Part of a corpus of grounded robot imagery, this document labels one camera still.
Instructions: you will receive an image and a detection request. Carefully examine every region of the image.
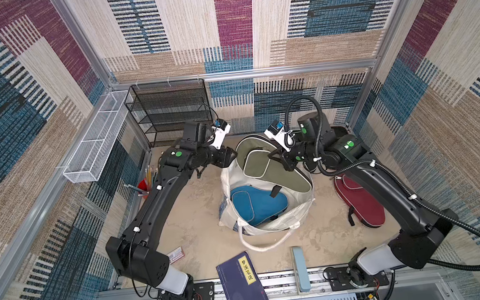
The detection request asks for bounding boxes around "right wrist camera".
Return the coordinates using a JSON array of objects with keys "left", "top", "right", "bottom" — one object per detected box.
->
[{"left": 264, "top": 120, "right": 295, "bottom": 152}]

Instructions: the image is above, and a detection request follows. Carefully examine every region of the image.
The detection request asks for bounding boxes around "black corrugated cable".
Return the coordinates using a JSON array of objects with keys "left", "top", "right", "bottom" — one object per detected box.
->
[{"left": 282, "top": 82, "right": 480, "bottom": 300}]

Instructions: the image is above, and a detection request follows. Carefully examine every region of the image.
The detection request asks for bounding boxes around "white canvas tote bag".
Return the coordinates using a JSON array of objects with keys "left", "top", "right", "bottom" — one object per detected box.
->
[{"left": 219, "top": 134, "right": 315, "bottom": 252}]

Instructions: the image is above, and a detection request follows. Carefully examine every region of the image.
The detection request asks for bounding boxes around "black wire mesh shelf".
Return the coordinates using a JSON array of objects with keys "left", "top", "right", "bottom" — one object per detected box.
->
[{"left": 125, "top": 78, "right": 215, "bottom": 147}]

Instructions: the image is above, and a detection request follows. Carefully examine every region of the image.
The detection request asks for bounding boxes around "light blue eraser block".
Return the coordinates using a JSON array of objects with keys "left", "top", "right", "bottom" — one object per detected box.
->
[{"left": 291, "top": 246, "right": 311, "bottom": 293}]

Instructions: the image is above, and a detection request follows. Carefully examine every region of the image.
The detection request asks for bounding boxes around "olive green paddle cover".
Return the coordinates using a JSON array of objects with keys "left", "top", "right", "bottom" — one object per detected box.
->
[{"left": 236, "top": 134, "right": 313, "bottom": 193}]

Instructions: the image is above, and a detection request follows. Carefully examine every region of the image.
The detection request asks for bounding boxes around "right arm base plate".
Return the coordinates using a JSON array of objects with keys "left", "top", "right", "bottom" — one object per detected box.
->
[{"left": 322, "top": 266, "right": 390, "bottom": 292}]

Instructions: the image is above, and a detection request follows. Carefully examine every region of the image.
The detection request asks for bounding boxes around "blue paddle cover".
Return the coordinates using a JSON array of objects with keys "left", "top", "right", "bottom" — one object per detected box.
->
[{"left": 230, "top": 185, "right": 289, "bottom": 226}]

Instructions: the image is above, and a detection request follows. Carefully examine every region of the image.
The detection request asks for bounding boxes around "white wire mesh basket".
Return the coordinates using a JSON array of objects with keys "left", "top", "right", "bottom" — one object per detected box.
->
[{"left": 63, "top": 91, "right": 128, "bottom": 184}]

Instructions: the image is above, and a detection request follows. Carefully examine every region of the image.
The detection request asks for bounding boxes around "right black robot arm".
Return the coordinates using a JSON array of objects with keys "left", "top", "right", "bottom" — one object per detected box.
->
[{"left": 265, "top": 112, "right": 458, "bottom": 285}]

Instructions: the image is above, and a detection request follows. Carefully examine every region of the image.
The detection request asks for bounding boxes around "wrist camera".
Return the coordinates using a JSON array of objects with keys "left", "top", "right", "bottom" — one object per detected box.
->
[
  {"left": 211, "top": 119, "right": 231, "bottom": 150},
  {"left": 264, "top": 120, "right": 295, "bottom": 152}
]

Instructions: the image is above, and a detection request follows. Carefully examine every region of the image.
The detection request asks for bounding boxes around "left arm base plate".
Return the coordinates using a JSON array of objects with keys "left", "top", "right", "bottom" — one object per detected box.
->
[{"left": 156, "top": 281, "right": 215, "bottom": 300}]

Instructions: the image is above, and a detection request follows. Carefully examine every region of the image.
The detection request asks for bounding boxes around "maroon paddle cover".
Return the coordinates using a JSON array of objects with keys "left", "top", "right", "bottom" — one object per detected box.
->
[{"left": 333, "top": 175, "right": 386, "bottom": 229}]

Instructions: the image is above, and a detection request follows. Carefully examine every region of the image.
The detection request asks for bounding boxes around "small red white card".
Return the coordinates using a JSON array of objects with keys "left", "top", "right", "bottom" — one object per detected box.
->
[{"left": 167, "top": 246, "right": 185, "bottom": 264}]

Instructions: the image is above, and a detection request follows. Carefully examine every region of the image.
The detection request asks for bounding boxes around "red pencil cup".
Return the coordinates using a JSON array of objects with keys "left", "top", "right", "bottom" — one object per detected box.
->
[{"left": 124, "top": 166, "right": 157, "bottom": 199}]

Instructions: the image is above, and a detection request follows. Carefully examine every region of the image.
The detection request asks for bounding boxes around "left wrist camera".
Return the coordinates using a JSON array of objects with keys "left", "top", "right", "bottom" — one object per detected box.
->
[{"left": 211, "top": 119, "right": 231, "bottom": 150}]

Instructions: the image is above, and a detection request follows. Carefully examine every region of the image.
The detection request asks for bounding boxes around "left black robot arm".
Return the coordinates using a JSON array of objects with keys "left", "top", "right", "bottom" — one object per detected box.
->
[{"left": 105, "top": 119, "right": 237, "bottom": 300}]

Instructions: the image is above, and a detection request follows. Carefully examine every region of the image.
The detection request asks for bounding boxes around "dark blue book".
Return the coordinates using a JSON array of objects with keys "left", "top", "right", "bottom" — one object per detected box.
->
[{"left": 216, "top": 251, "right": 269, "bottom": 300}]

